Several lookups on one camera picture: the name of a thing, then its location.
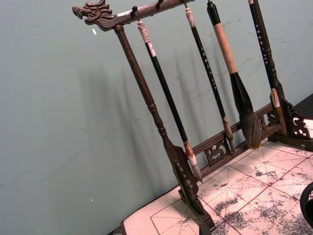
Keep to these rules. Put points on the black brush with white ends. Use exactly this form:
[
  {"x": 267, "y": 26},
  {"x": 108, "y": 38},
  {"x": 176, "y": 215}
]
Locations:
[{"x": 166, "y": 93}]

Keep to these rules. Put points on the black lettered brush, brown tip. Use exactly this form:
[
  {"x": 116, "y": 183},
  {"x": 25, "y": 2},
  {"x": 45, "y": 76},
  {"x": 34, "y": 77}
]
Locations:
[{"x": 261, "y": 39}]

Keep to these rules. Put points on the black ink dish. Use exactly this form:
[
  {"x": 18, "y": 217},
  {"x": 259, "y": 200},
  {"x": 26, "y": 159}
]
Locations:
[{"x": 308, "y": 203}]

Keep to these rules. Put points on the white gridded calligraphy practice mat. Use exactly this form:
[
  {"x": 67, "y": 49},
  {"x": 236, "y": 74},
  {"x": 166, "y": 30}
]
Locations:
[{"x": 254, "y": 195}]

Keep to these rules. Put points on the dark wooden dragon brush rack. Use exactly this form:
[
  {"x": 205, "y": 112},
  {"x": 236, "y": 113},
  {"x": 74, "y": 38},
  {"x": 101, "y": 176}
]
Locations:
[{"x": 137, "y": 73}]

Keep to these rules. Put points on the thin black brush, white cap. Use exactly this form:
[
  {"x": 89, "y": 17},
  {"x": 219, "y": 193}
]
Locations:
[{"x": 207, "y": 68}]

